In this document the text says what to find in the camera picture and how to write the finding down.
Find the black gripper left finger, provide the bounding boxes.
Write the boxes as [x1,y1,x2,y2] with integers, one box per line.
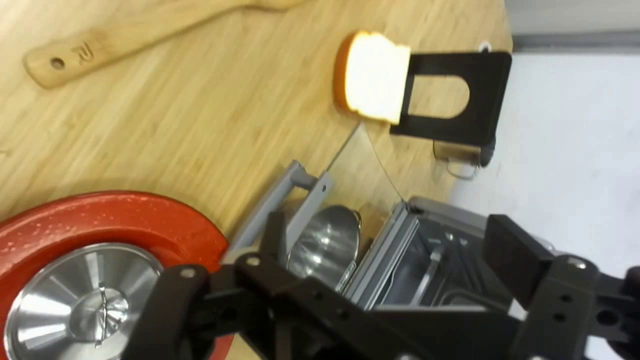
[122,209,375,360]

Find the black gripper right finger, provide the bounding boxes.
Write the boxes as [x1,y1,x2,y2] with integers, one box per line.
[480,212,640,360]

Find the silver toaster oven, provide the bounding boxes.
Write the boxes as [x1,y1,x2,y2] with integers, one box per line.
[340,193,564,315]

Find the glass toaster oven door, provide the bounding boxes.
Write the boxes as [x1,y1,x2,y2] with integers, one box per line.
[219,124,409,268]

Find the red plate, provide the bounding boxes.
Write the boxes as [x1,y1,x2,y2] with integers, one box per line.
[0,190,232,360]

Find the steel bowl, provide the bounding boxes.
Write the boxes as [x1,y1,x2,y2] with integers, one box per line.
[285,203,363,291]

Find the wooden slotted spatula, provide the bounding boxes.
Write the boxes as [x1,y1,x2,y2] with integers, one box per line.
[22,0,309,92]

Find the toy bread slice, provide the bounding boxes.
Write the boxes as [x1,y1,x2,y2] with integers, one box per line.
[332,29,413,127]

